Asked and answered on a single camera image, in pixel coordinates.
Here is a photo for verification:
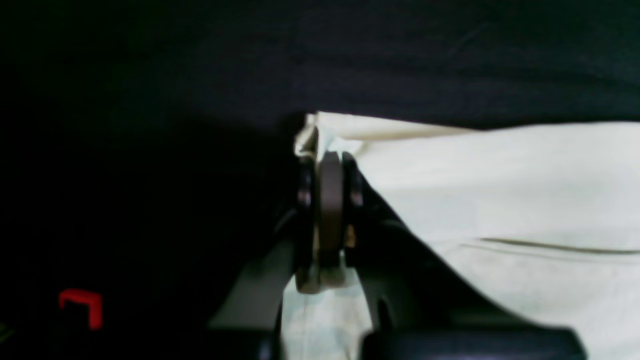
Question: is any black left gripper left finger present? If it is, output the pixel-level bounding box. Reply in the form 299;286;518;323
207;156;316;360

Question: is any black table cloth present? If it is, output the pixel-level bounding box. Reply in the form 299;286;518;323
1;0;639;360

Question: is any red clamp bottom edge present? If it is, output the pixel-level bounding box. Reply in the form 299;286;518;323
58;288;104;331

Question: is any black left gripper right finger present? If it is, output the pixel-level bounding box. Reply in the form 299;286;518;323
320;152;586;360

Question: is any light green T-shirt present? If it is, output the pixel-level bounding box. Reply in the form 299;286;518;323
294;112;640;360

